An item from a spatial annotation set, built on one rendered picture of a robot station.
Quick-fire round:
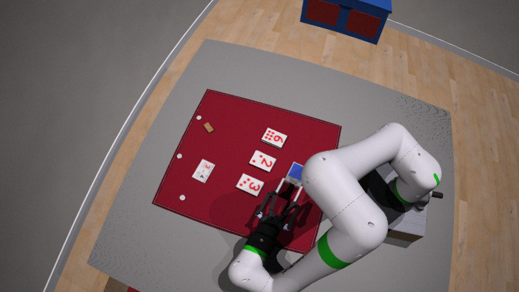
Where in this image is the blue playing card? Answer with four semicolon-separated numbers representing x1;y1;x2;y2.
286;162;303;181

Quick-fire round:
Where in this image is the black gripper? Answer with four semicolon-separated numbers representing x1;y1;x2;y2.
255;178;303;241

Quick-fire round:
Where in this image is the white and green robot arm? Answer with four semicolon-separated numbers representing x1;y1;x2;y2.
228;123;443;292

